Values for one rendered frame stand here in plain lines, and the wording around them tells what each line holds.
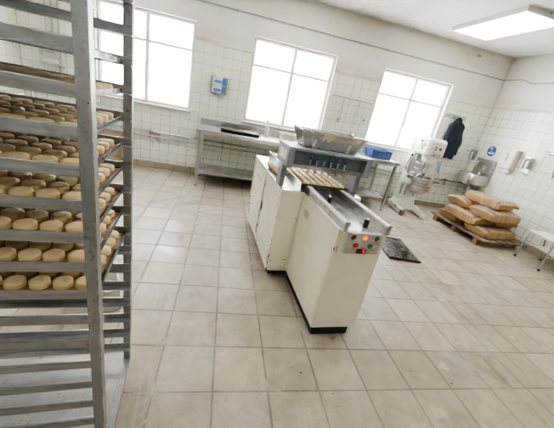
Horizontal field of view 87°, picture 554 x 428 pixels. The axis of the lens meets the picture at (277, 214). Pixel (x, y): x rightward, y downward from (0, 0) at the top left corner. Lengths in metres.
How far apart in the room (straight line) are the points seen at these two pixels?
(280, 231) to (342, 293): 0.75
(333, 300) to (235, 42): 4.31
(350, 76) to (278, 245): 3.86
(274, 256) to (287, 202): 0.51
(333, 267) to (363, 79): 4.34
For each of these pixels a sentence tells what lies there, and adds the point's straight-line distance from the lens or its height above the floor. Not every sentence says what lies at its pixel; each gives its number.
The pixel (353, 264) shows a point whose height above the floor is 0.60.
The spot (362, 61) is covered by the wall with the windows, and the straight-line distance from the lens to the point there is 5.78.
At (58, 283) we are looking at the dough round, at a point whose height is 0.88.
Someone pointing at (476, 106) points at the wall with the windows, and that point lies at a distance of 7.05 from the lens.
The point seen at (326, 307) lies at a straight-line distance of 2.09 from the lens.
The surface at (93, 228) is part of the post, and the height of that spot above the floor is 1.10.
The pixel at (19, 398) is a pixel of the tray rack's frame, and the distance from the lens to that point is 1.78.
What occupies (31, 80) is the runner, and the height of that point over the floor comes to 1.42.
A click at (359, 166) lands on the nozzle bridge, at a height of 1.09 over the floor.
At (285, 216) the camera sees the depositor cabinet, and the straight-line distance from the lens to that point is 2.40.
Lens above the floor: 1.47
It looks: 21 degrees down
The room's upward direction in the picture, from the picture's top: 12 degrees clockwise
